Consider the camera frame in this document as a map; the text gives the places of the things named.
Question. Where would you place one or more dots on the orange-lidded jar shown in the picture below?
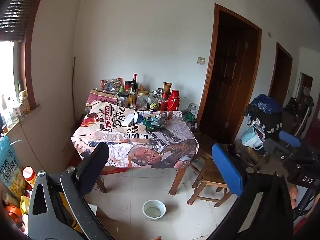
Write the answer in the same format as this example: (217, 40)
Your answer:
(30, 177)

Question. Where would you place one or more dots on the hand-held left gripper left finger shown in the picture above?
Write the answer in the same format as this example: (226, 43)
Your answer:
(95, 165)

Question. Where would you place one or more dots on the dark wine bottle red cap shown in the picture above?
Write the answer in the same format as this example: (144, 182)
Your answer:
(135, 81)

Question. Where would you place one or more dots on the green can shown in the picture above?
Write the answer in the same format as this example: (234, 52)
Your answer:
(150, 123)

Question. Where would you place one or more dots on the dark hanging clothes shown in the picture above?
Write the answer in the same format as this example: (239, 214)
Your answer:
(303, 107)

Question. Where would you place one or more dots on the yellow-label glass bottle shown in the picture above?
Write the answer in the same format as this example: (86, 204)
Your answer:
(132, 93)

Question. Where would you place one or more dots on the blue snack bag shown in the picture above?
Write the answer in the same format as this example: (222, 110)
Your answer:
(8, 165)

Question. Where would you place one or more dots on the yellow mesh ball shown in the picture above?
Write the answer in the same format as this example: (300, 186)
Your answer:
(154, 106)

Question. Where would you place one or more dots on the green cloth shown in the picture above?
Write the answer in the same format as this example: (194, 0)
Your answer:
(189, 116)

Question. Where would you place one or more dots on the black garment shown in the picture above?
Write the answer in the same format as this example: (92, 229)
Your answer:
(267, 122)

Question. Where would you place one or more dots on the red snack packet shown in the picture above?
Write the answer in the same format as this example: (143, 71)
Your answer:
(112, 83)

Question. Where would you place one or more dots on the wall light switch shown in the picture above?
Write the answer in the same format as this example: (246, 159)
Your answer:
(200, 60)

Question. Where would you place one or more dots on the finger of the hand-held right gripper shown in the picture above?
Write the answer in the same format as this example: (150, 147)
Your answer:
(273, 148)
(290, 138)

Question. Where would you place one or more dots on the lying glass jar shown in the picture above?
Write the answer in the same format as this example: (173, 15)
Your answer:
(193, 125)

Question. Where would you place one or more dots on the small red bottle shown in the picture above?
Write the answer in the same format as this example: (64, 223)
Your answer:
(163, 102)

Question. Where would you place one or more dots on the brown ceramic vase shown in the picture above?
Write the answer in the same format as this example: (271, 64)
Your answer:
(167, 87)

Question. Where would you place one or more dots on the yellow-label windowsill bottle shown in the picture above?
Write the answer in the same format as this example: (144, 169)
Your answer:
(25, 101)

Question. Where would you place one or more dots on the white bowl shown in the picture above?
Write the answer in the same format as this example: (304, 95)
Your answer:
(154, 210)

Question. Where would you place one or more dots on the blue cloth pile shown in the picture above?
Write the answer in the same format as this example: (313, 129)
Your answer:
(265, 103)

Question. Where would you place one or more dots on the red thermos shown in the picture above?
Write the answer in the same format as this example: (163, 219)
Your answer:
(173, 101)

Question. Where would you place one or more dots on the small metal can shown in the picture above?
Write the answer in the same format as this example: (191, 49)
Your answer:
(133, 106)

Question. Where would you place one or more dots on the pink striped cloth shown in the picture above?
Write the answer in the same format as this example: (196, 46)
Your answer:
(100, 96)

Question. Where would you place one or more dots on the blue and white plastic bag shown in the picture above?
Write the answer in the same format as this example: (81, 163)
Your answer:
(252, 137)

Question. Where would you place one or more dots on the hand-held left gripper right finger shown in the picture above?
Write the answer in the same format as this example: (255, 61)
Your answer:
(227, 170)

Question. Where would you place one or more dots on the person's right hand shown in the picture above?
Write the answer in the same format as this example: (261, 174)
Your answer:
(293, 196)

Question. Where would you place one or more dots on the white rectangular box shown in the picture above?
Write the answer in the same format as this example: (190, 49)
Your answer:
(127, 125)

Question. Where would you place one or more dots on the dark wooden door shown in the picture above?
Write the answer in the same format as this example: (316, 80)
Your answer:
(281, 77)
(230, 75)

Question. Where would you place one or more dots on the blue and white cup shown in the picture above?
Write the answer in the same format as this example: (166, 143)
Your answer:
(138, 117)

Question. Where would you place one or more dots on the black and red can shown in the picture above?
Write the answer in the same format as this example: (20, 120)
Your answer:
(127, 86)

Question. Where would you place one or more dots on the printed tablecloth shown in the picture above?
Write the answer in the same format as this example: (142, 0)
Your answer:
(140, 140)

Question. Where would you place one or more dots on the wooden stool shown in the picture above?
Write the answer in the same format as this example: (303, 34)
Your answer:
(212, 177)

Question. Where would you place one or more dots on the dark jar black lid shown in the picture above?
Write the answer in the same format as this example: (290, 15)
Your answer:
(123, 99)

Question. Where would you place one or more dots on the window blind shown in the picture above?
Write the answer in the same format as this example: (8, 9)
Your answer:
(17, 12)

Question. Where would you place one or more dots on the green-capped bottle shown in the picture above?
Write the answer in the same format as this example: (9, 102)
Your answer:
(121, 89)

